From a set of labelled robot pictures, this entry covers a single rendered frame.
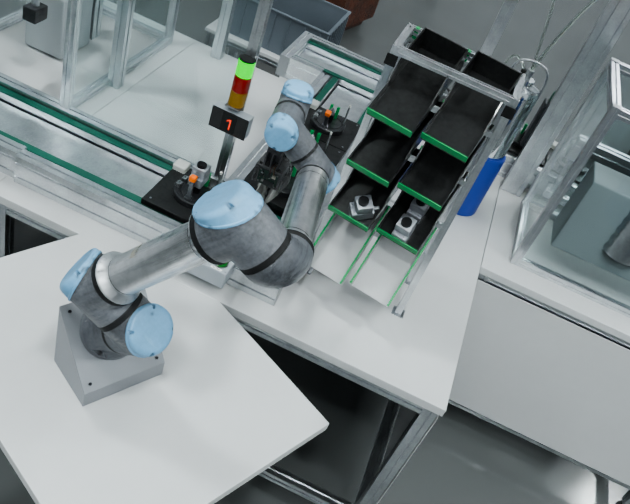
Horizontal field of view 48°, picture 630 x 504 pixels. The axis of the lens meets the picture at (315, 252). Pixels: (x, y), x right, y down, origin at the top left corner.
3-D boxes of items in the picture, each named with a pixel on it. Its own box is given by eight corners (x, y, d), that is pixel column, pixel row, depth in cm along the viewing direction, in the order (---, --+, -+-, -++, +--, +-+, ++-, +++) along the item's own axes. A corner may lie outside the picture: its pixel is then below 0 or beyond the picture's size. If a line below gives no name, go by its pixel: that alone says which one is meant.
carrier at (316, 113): (344, 155, 269) (355, 128, 261) (287, 129, 270) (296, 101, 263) (361, 129, 288) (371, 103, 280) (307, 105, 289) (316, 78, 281)
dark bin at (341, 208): (366, 232, 197) (370, 219, 191) (327, 209, 200) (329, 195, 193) (415, 164, 209) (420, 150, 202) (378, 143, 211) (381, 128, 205)
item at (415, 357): (441, 416, 204) (446, 410, 202) (-13, 197, 214) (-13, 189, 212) (498, 184, 313) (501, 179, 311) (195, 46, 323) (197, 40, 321)
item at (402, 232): (403, 245, 197) (408, 233, 191) (389, 237, 198) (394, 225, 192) (418, 224, 200) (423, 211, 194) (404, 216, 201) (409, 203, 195)
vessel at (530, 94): (502, 166, 262) (554, 76, 238) (467, 150, 263) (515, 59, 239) (506, 149, 273) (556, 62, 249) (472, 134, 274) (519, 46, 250)
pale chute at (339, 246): (342, 286, 208) (340, 284, 204) (305, 262, 211) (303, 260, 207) (392, 206, 211) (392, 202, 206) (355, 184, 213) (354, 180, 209)
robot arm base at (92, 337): (86, 367, 166) (103, 370, 158) (73, 304, 165) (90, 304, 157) (144, 350, 176) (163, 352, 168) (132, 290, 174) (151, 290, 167)
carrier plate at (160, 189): (211, 236, 213) (212, 231, 211) (140, 203, 214) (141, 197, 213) (242, 197, 231) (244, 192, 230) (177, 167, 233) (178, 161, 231)
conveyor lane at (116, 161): (266, 287, 217) (274, 264, 211) (26, 172, 222) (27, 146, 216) (297, 237, 239) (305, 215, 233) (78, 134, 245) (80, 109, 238)
